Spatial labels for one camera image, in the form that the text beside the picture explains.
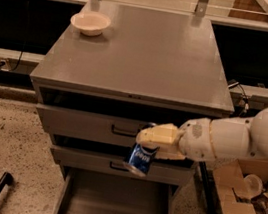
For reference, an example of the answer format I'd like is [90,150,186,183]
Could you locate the grey middle drawer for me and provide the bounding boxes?
[50,145,193,186]

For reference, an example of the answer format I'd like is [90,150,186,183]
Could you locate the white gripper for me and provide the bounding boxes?
[136,118,216,162]

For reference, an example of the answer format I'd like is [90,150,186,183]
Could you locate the grey open bottom drawer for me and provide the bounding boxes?
[53,169,176,214]

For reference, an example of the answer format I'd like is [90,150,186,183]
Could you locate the black metal leg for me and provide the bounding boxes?
[199,161,216,214]

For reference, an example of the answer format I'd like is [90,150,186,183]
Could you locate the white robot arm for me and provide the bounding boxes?
[136,108,268,162]

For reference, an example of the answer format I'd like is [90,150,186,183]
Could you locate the black power cable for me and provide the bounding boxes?
[11,0,44,75]

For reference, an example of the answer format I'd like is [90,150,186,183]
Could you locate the black cables at right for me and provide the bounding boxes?
[223,79,257,120]

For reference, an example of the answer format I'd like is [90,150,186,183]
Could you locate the grey drawer cabinet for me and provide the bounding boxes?
[8,0,248,214]

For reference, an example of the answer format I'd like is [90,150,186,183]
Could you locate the blue pepsi can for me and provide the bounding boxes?
[123,144,158,177]

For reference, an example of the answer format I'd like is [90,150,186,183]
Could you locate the white paper bowl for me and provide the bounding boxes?
[70,11,111,37]

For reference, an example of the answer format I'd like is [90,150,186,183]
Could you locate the clear plastic cup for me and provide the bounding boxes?
[244,174,263,199]

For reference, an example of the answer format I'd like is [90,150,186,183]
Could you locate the brown cardboard box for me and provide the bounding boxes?
[213,159,268,214]

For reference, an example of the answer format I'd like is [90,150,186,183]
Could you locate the grey top drawer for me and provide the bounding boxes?
[37,104,147,147]

